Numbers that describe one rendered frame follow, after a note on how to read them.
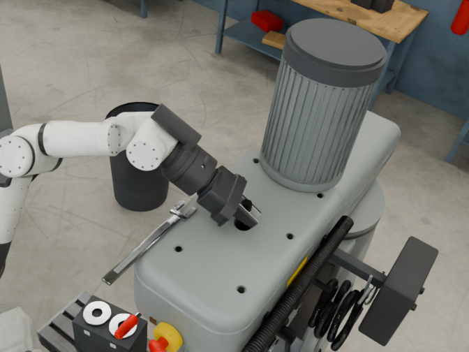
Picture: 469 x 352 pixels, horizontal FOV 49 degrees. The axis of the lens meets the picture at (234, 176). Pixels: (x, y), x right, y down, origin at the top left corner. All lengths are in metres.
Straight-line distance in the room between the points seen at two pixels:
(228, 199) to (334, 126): 0.26
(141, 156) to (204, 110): 3.66
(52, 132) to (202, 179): 0.30
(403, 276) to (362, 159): 0.38
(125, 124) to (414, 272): 0.76
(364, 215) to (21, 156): 1.03
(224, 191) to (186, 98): 3.76
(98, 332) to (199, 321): 0.90
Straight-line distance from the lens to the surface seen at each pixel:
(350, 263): 1.38
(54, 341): 2.02
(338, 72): 0.96
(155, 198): 3.55
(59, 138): 1.01
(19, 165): 1.02
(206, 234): 1.01
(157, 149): 0.90
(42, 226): 3.58
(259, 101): 4.81
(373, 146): 1.57
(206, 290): 0.93
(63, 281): 3.29
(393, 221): 4.01
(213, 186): 0.96
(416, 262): 1.34
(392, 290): 1.26
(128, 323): 1.10
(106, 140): 0.97
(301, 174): 1.11
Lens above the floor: 2.65
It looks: 42 degrees down
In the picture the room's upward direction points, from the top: 11 degrees clockwise
